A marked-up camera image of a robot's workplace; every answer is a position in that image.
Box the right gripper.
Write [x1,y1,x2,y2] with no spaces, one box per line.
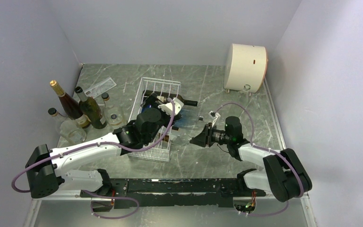
[190,122,232,147]

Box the clear bottle blue emblem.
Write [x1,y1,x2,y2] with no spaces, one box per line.
[101,92,125,128]

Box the green wine bottle white label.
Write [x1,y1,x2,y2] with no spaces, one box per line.
[74,86,107,129]

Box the small clear glass bottle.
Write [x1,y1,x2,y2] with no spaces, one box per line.
[243,84,251,96]

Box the clear bottle cork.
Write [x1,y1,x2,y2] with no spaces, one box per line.
[48,107,86,145]

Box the clear bottle black gold cap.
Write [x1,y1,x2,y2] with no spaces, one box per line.
[156,126,181,142]

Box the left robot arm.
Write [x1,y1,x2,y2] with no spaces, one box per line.
[25,93,184,199]

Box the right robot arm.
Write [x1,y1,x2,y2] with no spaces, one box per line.
[190,116,312,202]

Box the dark green wine bottle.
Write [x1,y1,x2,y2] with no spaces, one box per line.
[143,90,198,106]

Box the amber bottle gold cap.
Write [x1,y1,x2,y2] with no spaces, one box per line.
[50,80,90,129]

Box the cream cylindrical appliance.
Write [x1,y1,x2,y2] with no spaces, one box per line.
[224,44,268,93]

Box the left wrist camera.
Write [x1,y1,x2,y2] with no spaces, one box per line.
[158,97,184,116]

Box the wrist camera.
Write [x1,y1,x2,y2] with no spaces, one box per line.
[158,97,184,116]
[208,111,221,126]

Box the white wire wine rack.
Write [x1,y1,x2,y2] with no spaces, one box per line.
[129,77,181,162]

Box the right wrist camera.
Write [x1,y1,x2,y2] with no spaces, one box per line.
[208,111,221,126]

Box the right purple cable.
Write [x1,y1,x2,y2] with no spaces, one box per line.
[213,103,304,218]

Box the purple cable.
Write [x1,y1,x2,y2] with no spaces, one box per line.
[213,103,304,218]
[11,98,176,219]

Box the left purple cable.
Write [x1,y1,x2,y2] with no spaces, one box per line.
[11,98,176,219]

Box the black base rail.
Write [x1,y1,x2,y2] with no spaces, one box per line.
[94,178,266,209]

